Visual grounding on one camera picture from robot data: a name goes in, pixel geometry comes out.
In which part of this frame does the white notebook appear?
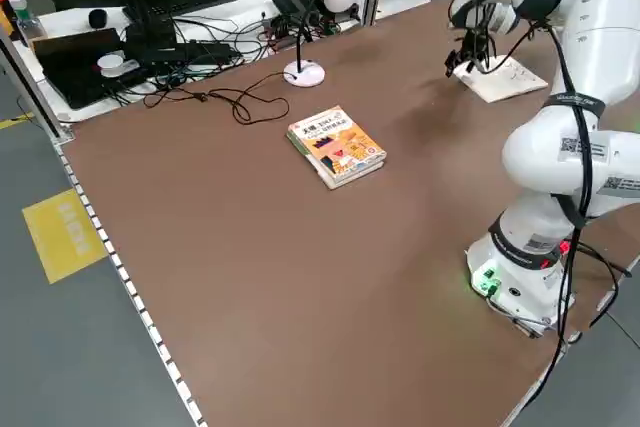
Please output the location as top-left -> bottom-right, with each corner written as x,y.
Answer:
452,57 -> 550,105

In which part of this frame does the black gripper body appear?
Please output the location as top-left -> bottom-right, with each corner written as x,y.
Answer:
458,29 -> 494,56

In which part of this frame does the black laptop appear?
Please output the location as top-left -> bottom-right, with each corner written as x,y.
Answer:
32,28 -> 149,110

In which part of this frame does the white round dish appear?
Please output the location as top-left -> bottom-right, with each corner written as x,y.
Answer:
96,53 -> 142,79

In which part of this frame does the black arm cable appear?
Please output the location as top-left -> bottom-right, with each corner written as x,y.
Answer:
447,0 -> 631,348

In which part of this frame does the black lamp cable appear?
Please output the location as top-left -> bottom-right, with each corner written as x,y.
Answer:
143,71 -> 291,126

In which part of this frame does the orange and yellow book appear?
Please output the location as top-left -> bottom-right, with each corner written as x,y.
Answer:
286,105 -> 388,191

